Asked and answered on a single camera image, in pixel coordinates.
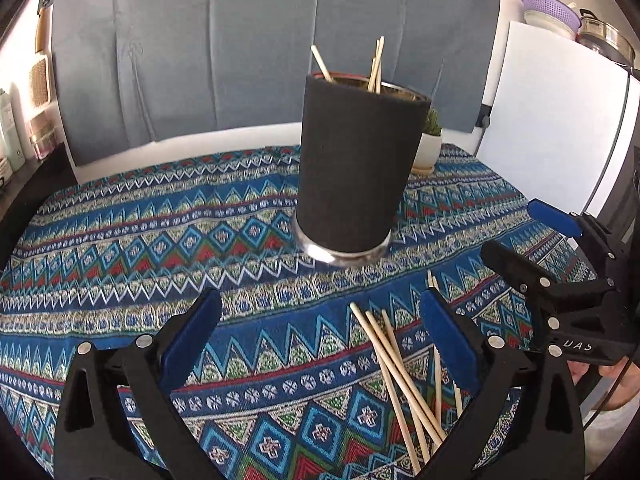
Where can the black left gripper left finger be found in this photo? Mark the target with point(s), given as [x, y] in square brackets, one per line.
[93, 439]

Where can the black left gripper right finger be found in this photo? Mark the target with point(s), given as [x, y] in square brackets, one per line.
[544, 440]

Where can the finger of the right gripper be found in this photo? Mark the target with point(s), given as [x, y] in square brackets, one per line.
[517, 271]
[564, 223]

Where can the right hand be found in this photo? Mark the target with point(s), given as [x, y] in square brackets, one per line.
[605, 387]

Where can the white cloth on lap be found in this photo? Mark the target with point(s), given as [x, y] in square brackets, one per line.
[604, 432]

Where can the white foam board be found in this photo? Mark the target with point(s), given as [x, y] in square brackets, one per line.
[562, 120]

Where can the small potted cactus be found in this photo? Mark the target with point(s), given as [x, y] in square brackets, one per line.
[429, 147]

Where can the steel pot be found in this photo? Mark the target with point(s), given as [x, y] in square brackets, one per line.
[605, 39]

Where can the patterned blue tablecloth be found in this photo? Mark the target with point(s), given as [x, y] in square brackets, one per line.
[287, 386]

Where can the purple colander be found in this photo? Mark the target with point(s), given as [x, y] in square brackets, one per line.
[552, 15]

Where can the black cylindrical utensil holder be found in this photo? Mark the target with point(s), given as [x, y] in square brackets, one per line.
[356, 153]

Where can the wooden chopstick in holder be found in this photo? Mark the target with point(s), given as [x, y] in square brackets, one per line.
[321, 64]
[372, 79]
[379, 48]

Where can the pink jar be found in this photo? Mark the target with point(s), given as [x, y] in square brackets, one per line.
[42, 136]

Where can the wooden brush on wall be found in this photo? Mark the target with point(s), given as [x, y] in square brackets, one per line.
[39, 76]

